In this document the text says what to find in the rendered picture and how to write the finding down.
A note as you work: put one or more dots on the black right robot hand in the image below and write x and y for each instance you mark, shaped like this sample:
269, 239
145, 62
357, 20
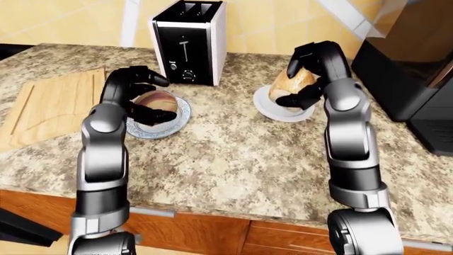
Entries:
327, 62

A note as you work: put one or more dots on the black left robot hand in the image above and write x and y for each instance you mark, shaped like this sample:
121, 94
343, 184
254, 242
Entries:
117, 87

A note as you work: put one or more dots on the oval tan bread loaf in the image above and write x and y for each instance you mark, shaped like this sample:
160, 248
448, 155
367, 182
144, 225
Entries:
293, 82

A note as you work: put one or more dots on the round brown bread roll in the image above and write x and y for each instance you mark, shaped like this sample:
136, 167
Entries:
155, 98

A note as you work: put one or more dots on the wooden cutting board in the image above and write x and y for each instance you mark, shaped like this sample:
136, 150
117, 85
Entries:
53, 106

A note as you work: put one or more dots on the blue patterned white plate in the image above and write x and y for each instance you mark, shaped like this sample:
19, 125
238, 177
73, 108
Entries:
180, 117

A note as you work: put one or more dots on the plain white plate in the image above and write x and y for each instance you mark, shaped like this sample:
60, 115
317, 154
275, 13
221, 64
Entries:
263, 105

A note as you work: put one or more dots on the black coffee machine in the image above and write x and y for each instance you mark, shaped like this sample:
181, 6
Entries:
410, 79

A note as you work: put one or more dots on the black and white toaster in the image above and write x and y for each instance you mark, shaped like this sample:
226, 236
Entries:
193, 42

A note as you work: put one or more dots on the black stovetop edge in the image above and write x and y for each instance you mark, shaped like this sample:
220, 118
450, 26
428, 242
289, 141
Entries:
12, 50

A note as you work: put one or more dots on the wooden cabinet drawer front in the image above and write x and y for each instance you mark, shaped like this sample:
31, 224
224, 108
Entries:
198, 233

